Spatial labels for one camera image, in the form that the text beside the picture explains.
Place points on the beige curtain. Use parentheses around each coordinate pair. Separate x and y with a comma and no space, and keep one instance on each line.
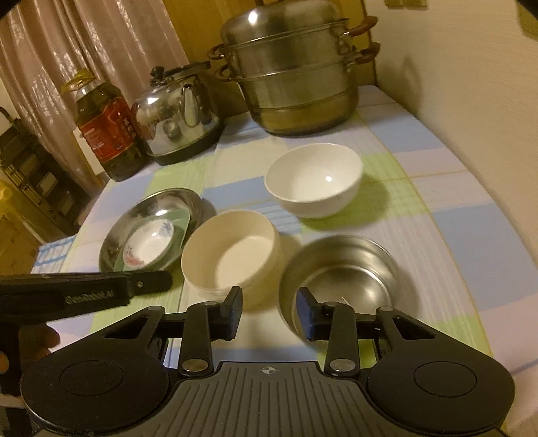
(42,50)

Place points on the yellow plastic bag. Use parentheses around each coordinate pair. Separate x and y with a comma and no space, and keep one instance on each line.
(4,195)

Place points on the steel steamer pot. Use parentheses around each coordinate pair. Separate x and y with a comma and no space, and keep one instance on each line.
(294,84)

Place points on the steel kettle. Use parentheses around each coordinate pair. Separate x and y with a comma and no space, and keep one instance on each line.
(176,126)

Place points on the green square plate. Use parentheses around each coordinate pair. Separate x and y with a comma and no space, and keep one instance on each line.
(180,222)

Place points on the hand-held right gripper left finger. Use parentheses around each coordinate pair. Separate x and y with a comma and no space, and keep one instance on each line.
(235,313)

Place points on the cream round bowl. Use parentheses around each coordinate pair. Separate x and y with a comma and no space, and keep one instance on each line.
(235,260)

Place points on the steel oval plate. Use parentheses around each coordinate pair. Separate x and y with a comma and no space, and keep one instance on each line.
(113,243)

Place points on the white ceramic bowl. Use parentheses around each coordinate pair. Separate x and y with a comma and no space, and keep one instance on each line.
(311,197)

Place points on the black folding rack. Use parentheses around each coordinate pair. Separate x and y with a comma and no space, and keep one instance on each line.
(33,176)

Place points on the blue grid cloth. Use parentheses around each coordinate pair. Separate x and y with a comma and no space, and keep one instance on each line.
(50,256)

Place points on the steel round bowl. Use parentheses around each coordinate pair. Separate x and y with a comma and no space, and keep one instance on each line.
(349,277)

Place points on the small floral dish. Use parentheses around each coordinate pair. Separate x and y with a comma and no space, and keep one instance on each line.
(147,243)

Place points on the person's left hand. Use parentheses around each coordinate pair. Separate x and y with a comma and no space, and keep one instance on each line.
(42,338)

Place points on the checked tablecloth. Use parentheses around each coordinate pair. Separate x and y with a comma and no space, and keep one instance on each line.
(441,210)

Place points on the large wall socket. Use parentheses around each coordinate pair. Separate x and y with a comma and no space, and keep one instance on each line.
(530,24)

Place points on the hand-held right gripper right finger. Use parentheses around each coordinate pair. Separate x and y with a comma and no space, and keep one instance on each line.
(303,313)

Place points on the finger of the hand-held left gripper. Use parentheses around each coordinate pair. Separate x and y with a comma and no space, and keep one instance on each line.
(151,281)

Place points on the small wall switch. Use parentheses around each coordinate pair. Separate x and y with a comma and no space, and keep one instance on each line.
(405,3)

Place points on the cooking oil bottle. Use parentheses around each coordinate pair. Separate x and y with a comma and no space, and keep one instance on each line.
(105,130)

